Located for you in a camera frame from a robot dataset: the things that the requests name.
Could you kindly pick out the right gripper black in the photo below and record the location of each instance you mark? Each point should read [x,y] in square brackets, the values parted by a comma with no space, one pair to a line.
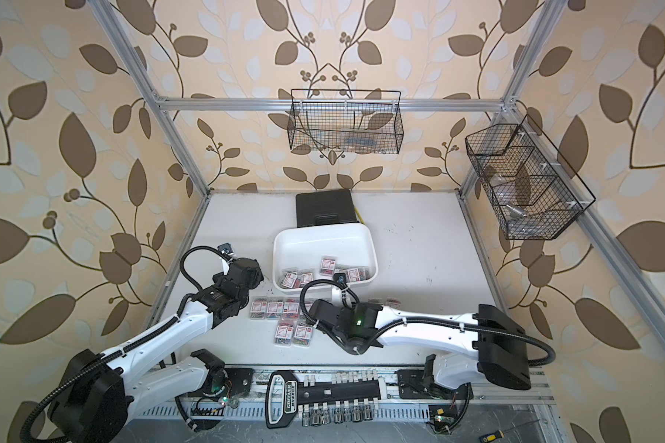
[355,308]

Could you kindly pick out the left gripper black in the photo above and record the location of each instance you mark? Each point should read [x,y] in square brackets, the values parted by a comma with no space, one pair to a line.
[258,275]

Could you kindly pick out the paper clip box eleventh removed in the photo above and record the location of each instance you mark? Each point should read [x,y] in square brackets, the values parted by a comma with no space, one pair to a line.
[302,335]

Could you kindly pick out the white plastic storage tray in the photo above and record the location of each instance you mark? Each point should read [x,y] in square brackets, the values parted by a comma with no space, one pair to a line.
[318,251]

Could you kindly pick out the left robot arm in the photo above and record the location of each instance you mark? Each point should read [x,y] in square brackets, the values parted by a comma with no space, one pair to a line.
[100,393]

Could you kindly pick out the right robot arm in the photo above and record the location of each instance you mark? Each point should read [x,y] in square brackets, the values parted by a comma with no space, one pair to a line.
[467,348]

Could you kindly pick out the black socket set holder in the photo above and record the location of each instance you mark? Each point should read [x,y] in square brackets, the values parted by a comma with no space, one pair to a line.
[345,398]

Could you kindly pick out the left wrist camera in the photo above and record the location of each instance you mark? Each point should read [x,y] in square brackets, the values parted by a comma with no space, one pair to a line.
[226,250]

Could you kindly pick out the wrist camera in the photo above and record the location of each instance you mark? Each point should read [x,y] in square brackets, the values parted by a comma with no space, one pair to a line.
[226,250]
[339,291]

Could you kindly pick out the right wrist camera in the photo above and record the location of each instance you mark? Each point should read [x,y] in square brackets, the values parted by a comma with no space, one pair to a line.
[339,291]

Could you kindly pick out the yellow handled screwdriver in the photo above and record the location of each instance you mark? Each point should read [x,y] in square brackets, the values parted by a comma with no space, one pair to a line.
[501,433]

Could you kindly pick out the black wire basket back wall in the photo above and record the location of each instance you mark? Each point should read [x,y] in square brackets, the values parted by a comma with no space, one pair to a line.
[345,120]

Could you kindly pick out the black wire basket wall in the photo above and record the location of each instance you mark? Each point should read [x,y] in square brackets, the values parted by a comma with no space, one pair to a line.
[345,120]
[534,190]

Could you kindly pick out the black wire basket right wall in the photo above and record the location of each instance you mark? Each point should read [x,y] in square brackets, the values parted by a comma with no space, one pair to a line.
[534,190]

